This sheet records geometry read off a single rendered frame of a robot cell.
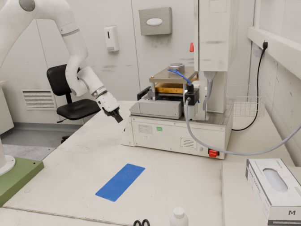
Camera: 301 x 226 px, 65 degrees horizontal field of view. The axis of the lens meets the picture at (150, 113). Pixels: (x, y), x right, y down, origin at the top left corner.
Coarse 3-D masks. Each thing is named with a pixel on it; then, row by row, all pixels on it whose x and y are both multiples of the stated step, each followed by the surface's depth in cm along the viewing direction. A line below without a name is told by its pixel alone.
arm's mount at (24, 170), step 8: (16, 160) 112; (24, 160) 112; (32, 160) 112; (16, 168) 106; (24, 168) 106; (32, 168) 106; (40, 168) 110; (0, 176) 100; (8, 176) 100; (16, 176) 100; (24, 176) 100; (32, 176) 105; (0, 184) 95; (8, 184) 95; (16, 184) 96; (24, 184) 100; (0, 192) 91; (8, 192) 93; (16, 192) 96; (0, 200) 89
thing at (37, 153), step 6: (6, 150) 131; (12, 150) 131; (18, 150) 130; (24, 150) 130; (30, 150) 129; (36, 150) 129; (42, 150) 128; (48, 150) 128; (18, 156) 124; (24, 156) 123; (30, 156) 123; (36, 156) 122; (42, 156) 122
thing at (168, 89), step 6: (192, 78) 122; (198, 78) 123; (162, 84) 116; (168, 84) 115; (174, 84) 114; (180, 84) 114; (186, 84) 113; (156, 90) 113; (162, 90) 112; (168, 90) 111; (174, 90) 109; (180, 90) 108
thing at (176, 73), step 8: (176, 64) 115; (184, 64) 115; (160, 72) 118; (168, 72) 117; (176, 72) 102; (184, 72) 114; (192, 72) 113; (152, 80) 108; (160, 80) 107; (168, 80) 105; (176, 80) 104; (184, 80) 102
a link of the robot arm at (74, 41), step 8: (72, 32) 108; (80, 32) 112; (64, 40) 110; (72, 40) 109; (80, 40) 111; (72, 48) 111; (80, 48) 112; (72, 56) 114; (80, 56) 113; (72, 64) 113; (80, 64) 115; (72, 72) 113; (72, 80) 114; (80, 80) 119; (72, 88) 117; (80, 88) 117
